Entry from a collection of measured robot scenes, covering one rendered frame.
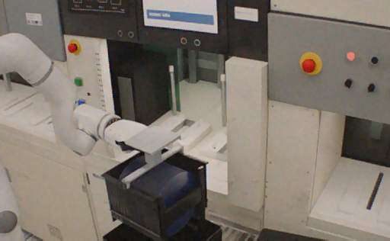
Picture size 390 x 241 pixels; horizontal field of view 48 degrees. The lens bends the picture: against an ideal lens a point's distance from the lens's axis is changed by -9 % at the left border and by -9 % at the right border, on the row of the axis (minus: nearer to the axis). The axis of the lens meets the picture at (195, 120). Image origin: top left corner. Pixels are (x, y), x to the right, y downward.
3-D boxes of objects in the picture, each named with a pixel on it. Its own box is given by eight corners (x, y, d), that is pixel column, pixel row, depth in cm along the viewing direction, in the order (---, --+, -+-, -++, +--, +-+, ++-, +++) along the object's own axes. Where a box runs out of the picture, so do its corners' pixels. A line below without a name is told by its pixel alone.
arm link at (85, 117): (91, 133, 135) (107, 107, 138) (65, 122, 142) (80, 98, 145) (106, 147, 141) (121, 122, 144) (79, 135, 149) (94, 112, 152)
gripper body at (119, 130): (125, 133, 144) (151, 143, 137) (101, 146, 137) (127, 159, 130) (123, 110, 140) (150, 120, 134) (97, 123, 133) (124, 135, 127)
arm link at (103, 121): (119, 133, 145) (126, 136, 143) (99, 145, 139) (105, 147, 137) (116, 108, 141) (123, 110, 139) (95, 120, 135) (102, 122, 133)
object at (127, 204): (162, 197, 157) (154, 112, 142) (211, 220, 145) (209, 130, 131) (110, 233, 140) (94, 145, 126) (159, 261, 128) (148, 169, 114)
